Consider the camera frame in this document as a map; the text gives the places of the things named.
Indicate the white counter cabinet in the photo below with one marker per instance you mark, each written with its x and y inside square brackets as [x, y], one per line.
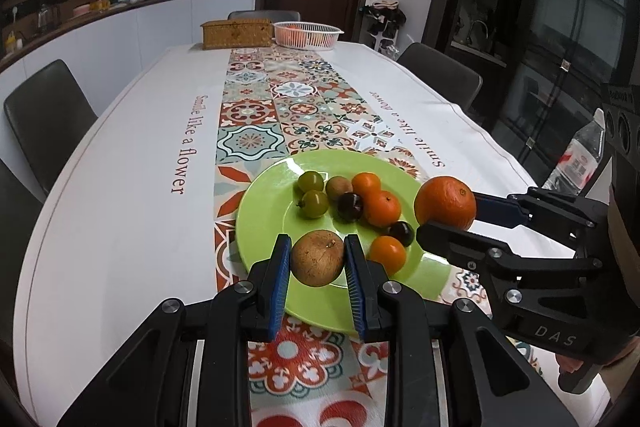
[150, 27]

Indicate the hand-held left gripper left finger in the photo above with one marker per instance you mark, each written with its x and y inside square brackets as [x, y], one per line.
[280, 287]

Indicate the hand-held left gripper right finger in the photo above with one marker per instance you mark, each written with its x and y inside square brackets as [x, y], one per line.
[356, 287]

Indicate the brown longan fruit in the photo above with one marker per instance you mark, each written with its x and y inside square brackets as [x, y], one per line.
[337, 187]
[317, 258]

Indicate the pile of bags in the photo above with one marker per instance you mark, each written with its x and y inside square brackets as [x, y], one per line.
[385, 14]

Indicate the white plastic basket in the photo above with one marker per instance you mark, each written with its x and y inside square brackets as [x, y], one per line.
[331, 38]

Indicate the clear plastic water bottle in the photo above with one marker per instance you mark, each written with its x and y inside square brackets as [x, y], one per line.
[575, 162]

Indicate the small orange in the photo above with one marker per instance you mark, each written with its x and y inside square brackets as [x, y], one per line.
[387, 253]
[367, 183]

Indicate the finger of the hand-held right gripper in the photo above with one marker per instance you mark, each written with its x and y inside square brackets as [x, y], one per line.
[450, 242]
[495, 209]

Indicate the green plate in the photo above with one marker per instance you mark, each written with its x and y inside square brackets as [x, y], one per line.
[270, 207]

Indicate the white floral patterned tablecloth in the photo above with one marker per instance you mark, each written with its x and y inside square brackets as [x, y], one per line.
[125, 157]

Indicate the person's right hand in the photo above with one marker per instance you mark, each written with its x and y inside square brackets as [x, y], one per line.
[567, 362]

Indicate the woven wicker box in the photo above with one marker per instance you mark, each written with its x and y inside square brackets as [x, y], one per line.
[235, 34]

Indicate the dark purple plum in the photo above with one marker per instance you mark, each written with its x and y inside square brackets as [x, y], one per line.
[350, 206]
[400, 233]

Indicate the green round fruit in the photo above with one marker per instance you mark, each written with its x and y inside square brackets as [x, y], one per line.
[314, 204]
[310, 181]

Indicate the grey chair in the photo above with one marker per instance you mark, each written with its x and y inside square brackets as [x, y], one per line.
[12, 232]
[262, 15]
[440, 72]
[45, 117]

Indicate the large orange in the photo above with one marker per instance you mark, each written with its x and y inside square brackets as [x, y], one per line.
[445, 203]

